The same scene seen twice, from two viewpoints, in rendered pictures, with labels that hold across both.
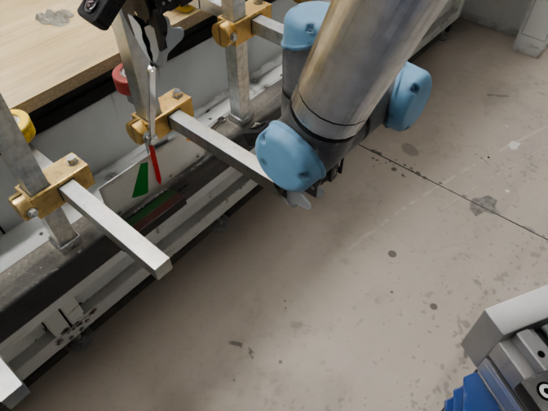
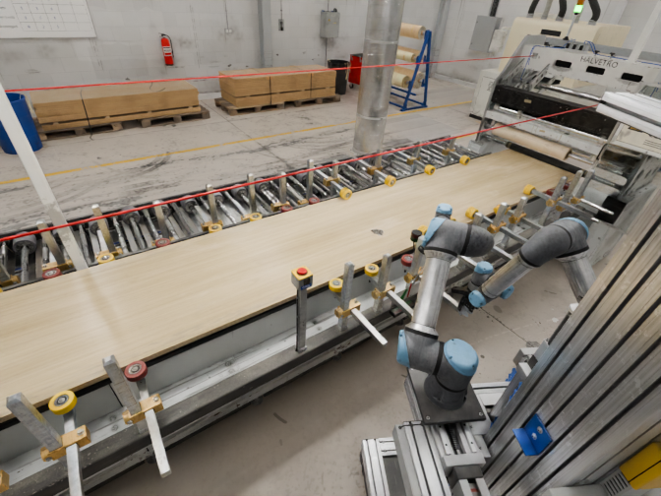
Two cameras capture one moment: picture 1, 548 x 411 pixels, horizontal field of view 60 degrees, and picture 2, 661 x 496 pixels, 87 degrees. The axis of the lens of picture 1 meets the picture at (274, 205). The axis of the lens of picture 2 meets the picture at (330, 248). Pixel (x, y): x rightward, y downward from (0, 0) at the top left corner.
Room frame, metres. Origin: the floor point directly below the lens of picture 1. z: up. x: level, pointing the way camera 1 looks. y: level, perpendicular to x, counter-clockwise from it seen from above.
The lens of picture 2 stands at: (-0.89, 0.39, 2.20)
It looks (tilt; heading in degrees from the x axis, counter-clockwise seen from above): 37 degrees down; 13
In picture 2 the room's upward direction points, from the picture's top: 4 degrees clockwise
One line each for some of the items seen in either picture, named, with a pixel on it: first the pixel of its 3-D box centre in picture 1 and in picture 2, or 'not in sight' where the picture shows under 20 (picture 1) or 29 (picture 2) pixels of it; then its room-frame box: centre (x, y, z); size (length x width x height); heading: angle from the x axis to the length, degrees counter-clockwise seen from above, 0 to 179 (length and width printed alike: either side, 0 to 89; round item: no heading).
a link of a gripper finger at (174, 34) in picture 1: (169, 40); not in sight; (0.68, 0.17, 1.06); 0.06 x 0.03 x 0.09; 138
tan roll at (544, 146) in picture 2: not in sight; (548, 147); (2.88, -0.88, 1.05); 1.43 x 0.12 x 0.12; 49
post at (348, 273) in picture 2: not in sight; (345, 298); (0.36, 0.57, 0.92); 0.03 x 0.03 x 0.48; 49
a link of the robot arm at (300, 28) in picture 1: (313, 54); (482, 274); (0.54, -0.05, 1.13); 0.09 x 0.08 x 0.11; 49
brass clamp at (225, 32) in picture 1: (241, 23); not in sight; (0.94, 0.07, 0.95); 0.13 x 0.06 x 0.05; 139
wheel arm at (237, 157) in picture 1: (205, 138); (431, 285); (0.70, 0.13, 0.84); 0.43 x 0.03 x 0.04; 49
